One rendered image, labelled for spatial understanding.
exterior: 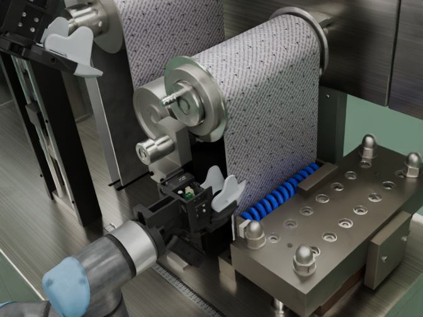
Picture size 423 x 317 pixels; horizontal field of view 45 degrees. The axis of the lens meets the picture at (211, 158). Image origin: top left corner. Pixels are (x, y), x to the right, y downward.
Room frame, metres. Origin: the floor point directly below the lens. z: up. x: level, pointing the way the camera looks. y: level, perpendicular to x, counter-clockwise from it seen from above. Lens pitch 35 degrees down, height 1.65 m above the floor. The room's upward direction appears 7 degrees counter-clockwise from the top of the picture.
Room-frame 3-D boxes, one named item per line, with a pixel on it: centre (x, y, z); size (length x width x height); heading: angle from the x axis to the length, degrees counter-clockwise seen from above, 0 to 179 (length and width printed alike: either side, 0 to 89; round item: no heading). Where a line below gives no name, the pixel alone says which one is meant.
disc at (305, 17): (0.88, -0.18, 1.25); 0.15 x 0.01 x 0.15; 39
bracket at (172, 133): (0.72, 0.07, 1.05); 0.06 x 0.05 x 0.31; 129
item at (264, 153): (0.76, -0.12, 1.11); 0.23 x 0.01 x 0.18; 129
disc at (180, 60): (0.73, 0.02, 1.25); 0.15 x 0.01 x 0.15; 39
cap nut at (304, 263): (0.55, -0.12, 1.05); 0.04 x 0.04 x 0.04
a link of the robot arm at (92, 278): (0.50, 0.19, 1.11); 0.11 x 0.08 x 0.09; 129
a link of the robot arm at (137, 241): (0.56, 0.13, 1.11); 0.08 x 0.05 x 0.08; 39
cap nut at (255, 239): (0.62, -0.06, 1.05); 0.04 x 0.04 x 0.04
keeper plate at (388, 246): (0.62, -0.29, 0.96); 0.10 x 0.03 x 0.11; 129
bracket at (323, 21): (0.91, -0.21, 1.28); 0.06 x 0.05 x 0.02; 129
